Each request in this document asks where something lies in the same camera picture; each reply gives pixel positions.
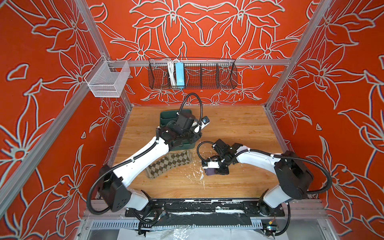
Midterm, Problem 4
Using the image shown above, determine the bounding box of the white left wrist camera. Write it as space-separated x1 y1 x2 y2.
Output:
199 116 210 130

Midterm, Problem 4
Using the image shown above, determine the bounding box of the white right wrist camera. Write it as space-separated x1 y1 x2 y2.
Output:
202 160 220 169

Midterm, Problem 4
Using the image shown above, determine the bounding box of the green divided organizer tray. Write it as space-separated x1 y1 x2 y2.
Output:
160 110 196 152

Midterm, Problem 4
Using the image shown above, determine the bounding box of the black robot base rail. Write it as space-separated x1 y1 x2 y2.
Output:
125 198 286 229

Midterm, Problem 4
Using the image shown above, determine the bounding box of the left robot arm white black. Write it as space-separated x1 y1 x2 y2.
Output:
86 100 210 215

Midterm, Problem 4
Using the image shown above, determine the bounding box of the olive argyle patterned sock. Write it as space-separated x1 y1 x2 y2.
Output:
144 150 193 180

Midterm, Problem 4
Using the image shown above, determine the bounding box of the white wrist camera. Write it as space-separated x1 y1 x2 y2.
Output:
202 160 220 169
199 116 210 130

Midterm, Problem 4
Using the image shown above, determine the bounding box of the clear plastic wall bin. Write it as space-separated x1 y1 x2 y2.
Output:
84 55 131 98

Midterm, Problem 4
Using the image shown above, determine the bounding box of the white coiled cable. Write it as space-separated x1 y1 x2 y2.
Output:
166 59 177 88

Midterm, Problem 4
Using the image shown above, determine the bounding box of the light blue box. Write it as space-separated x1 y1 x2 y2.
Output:
175 62 185 89

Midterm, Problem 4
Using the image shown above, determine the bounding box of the purple teal yellow sock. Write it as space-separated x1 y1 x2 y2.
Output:
204 168 217 176

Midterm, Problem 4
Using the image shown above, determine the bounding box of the black wire wall basket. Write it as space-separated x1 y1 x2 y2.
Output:
148 58 239 90

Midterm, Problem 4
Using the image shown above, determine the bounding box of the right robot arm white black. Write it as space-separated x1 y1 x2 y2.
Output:
197 139 333 216

